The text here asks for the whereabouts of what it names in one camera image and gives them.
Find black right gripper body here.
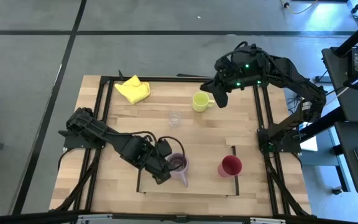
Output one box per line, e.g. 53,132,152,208
214,55,245,91

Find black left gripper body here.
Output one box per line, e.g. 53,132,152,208
140,149,172,184

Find red plastic cup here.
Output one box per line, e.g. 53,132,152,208
217,154,244,178

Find yellow-green mug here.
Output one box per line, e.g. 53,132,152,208
192,91,216,113

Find clear drinking glass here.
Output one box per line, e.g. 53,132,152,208
168,108,182,128

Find yellow cloth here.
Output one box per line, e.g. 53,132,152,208
114,74,151,105

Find black rig crossbar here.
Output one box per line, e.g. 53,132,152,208
0,210,358,224

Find black desk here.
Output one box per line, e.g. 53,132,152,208
321,46,358,195

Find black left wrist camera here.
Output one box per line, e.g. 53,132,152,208
157,139,173,157

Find black table frame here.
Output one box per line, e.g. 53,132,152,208
50,74,313,218

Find black cable bundle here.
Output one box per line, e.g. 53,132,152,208
265,154,310,217
54,149,101,212

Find yellow floor cable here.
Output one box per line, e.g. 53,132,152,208
280,0,319,16

